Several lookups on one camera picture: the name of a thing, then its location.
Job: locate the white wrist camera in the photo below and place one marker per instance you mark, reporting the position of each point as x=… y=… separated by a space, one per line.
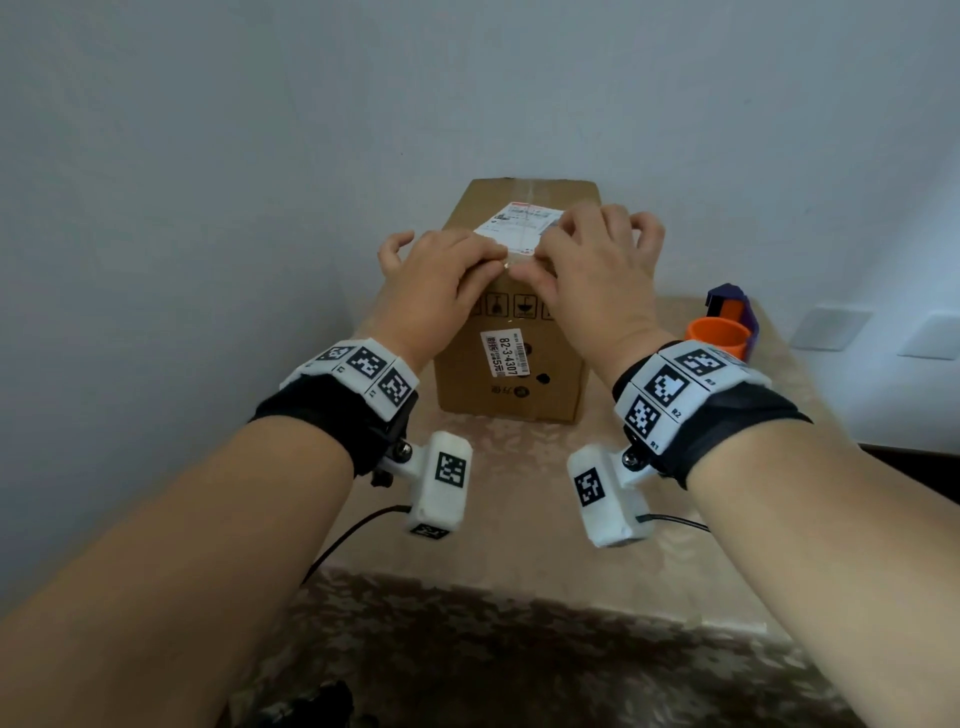
x=442 y=510
x=615 y=517

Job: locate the white shipping label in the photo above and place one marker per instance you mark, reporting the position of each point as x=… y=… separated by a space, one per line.
x=517 y=225

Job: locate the white barcode label sticker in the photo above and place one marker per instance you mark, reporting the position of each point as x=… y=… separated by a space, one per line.
x=504 y=352

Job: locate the white wall socket plate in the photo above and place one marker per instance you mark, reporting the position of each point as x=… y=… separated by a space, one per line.
x=829 y=328
x=930 y=336

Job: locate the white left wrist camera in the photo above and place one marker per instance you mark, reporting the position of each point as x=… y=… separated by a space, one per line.
x=442 y=510

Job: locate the brown cardboard box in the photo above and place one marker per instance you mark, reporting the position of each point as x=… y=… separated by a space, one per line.
x=465 y=382

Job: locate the person's left hand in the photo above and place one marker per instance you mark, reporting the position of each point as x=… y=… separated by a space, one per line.
x=427 y=292

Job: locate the dark brown baseboard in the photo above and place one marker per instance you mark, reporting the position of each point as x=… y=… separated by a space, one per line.
x=915 y=472

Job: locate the orange plastic cup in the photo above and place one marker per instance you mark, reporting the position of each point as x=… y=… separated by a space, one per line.
x=720 y=337

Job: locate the person's left forearm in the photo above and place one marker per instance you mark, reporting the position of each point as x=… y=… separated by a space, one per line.
x=187 y=562

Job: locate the purple and orange holder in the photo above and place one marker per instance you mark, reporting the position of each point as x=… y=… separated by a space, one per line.
x=731 y=292

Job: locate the beige patterned tablecloth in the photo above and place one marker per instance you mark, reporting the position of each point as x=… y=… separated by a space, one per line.
x=517 y=480

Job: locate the person's right hand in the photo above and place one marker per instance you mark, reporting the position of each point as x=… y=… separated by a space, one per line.
x=600 y=285

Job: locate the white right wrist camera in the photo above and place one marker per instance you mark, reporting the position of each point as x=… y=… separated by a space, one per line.
x=615 y=517

